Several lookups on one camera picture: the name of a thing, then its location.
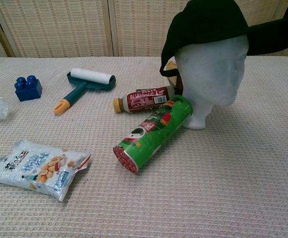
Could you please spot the white foam mannequin head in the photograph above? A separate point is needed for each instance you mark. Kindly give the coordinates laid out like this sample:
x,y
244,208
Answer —
x,y
208,74

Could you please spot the teal lint roller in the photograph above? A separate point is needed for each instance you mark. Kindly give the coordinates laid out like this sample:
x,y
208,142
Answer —
x,y
92,78

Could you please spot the blue toy building block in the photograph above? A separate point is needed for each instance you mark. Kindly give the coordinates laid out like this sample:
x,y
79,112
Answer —
x,y
28,90

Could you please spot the green chips can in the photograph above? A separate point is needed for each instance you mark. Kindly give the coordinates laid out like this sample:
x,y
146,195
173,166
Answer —
x,y
154,134

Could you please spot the woven folding screen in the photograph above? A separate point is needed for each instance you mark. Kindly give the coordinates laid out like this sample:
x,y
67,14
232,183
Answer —
x,y
59,27

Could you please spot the beige woven tablecloth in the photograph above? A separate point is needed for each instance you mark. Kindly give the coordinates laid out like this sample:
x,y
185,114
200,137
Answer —
x,y
183,198

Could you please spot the red label drink bottle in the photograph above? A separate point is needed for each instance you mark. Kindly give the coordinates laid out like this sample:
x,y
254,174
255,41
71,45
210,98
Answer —
x,y
144,100

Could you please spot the black baseball cap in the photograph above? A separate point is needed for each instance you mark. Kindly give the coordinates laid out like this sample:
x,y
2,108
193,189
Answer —
x,y
208,22

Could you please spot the white snack bag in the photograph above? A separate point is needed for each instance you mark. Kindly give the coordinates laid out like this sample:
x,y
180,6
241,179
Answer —
x,y
34,168

